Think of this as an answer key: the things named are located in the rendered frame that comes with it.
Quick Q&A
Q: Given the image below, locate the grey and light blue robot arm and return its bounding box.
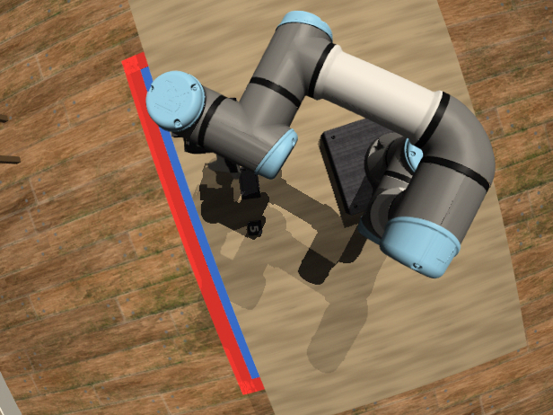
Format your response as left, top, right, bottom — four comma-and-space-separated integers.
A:
145, 11, 496, 278

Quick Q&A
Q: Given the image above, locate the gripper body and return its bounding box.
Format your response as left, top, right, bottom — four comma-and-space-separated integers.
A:
171, 132, 212, 154

